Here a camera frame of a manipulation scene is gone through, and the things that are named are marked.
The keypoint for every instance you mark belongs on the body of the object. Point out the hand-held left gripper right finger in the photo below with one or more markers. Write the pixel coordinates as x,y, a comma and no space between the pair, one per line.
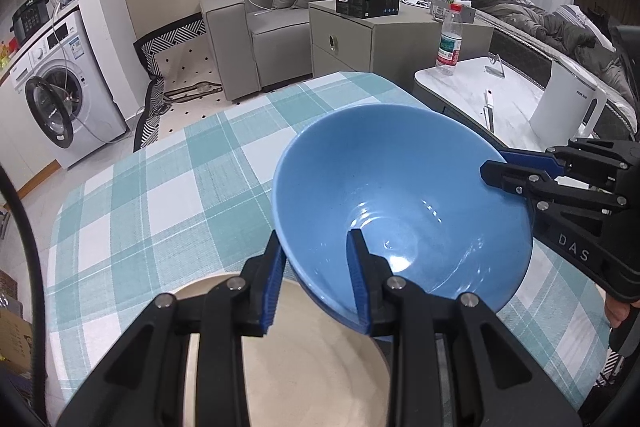
357,287

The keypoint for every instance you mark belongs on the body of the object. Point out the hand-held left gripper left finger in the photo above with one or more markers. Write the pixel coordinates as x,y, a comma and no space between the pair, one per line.
272,294

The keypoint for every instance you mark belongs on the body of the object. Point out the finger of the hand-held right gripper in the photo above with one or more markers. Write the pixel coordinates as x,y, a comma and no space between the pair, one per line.
505,177
530,159

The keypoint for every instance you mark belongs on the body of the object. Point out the beige plate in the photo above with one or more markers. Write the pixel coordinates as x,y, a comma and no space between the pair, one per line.
310,382

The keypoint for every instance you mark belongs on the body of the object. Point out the light blue bowl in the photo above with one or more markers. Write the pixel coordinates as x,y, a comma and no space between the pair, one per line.
400,187

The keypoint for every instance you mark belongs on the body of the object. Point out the person's right hand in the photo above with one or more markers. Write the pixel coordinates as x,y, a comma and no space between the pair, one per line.
617,313

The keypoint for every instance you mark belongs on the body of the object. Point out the white electric kettle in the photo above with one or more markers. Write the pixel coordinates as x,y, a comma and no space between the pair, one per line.
560,102

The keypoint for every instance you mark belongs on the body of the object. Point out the white utility knife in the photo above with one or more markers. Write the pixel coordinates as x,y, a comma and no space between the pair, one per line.
489,107

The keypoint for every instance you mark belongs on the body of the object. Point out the marble coffee table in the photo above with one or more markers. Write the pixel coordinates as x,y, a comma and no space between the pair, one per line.
465,92

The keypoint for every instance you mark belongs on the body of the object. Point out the metal phone stand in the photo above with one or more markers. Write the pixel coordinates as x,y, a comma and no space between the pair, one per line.
495,69

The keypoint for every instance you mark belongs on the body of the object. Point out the grey duvet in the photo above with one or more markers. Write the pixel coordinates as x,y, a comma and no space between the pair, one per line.
550,27

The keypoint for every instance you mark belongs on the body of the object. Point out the plastic water bottle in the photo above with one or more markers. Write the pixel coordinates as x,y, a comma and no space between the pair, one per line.
448,49

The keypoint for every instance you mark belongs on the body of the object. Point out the teal checked tablecloth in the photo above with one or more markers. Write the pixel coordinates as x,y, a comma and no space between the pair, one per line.
165,207

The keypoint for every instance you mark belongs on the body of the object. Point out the grey tissue box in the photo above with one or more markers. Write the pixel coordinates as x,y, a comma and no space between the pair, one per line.
452,9

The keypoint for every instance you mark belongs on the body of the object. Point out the grey side cabinet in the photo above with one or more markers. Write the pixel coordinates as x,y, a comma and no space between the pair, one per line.
390,37

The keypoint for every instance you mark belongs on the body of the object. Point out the black box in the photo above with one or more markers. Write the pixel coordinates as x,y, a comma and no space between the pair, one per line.
370,6

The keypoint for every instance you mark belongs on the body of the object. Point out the power strip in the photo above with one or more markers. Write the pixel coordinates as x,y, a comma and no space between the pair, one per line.
200,88

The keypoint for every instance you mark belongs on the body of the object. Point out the black white patterned rug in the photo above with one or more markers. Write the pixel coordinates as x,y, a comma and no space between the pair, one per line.
190,62

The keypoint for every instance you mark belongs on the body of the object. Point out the grey sofa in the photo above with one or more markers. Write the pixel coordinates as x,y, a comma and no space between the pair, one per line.
270,37

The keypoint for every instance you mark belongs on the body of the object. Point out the cardboard box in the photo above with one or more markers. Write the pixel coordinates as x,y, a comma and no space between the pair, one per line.
12,332

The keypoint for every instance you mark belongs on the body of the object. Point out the white washing machine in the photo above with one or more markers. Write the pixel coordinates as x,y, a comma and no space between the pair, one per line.
85,72

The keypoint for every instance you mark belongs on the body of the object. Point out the black pressure cooker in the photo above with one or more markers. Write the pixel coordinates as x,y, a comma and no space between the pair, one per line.
30,14

